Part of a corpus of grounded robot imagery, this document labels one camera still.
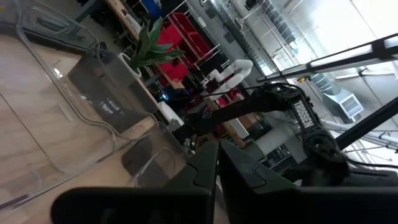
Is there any grey ventilation duct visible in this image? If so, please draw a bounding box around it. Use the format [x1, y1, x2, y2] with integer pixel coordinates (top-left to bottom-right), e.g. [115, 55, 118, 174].
[310, 73, 364, 124]

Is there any silver frame bar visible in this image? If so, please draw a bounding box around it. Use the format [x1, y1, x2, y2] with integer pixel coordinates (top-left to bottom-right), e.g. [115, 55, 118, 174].
[256, 32, 398, 83]

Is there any shelf with red bins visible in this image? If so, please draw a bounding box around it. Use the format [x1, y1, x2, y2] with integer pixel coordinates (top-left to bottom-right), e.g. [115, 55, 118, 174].
[157, 12, 246, 108]

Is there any clear plastic bin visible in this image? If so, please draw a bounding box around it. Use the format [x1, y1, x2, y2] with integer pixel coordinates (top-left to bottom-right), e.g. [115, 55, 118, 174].
[0, 0, 158, 215]
[126, 121, 195, 189]

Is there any black frame bar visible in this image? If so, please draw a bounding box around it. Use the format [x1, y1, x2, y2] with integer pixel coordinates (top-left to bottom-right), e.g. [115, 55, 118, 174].
[337, 96, 398, 150]

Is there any green plant in white pot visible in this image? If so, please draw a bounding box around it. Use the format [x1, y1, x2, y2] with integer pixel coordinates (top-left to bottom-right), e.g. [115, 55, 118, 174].
[105, 17, 186, 91]

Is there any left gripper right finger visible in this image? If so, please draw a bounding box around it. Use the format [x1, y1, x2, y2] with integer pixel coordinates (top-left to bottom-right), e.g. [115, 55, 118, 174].
[219, 139, 398, 224]

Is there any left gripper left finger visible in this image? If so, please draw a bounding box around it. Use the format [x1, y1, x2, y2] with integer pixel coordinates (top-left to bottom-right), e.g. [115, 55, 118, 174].
[51, 139, 218, 224]

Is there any smoky grey plastic bin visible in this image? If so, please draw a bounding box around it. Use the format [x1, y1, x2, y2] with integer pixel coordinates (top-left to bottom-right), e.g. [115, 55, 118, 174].
[120, 136, 178, 187]
[67, 49, 160, 133]

